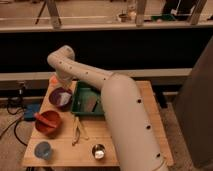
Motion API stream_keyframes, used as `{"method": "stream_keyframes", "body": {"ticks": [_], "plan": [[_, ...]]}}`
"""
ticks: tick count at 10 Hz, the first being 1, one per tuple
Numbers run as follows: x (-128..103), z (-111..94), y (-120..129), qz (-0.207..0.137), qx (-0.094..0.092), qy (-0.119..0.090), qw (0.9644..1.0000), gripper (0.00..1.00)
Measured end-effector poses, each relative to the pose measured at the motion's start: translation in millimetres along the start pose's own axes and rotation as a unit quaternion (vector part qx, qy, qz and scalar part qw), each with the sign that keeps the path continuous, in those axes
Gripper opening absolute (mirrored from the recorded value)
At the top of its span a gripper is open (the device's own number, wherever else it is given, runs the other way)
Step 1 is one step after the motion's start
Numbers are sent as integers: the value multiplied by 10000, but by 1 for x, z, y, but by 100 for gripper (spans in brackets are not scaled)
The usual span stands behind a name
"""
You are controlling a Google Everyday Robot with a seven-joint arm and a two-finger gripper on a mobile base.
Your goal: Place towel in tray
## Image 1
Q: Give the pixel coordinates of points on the white towel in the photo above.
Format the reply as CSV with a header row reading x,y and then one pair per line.
x,y
64,98

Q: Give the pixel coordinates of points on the small metal cup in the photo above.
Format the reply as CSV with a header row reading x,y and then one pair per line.
x,y
98,151

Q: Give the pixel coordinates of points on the red bowl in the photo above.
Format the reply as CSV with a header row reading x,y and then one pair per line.
x,y
52,116

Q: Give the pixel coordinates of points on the purple bowl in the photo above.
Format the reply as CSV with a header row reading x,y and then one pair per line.
x,y
54,97

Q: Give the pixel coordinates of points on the yellow tongs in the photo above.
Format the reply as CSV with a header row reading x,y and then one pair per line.
x,y
78,131

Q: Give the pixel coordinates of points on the red spoon in bowl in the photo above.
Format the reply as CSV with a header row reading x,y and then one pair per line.
x,y
44,120

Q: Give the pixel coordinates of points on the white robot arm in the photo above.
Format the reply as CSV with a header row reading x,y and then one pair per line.
x,y
132,134

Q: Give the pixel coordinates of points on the orange cup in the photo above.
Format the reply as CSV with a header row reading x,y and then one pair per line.
x,y
53,81

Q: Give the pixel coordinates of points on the green plastic tray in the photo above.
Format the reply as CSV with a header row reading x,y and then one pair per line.
x,y
81,94

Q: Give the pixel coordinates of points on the blue plastic cup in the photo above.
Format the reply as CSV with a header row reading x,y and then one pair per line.
x,y
43,150

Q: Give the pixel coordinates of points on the blue power box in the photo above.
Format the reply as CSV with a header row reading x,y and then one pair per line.
x,y
30,110

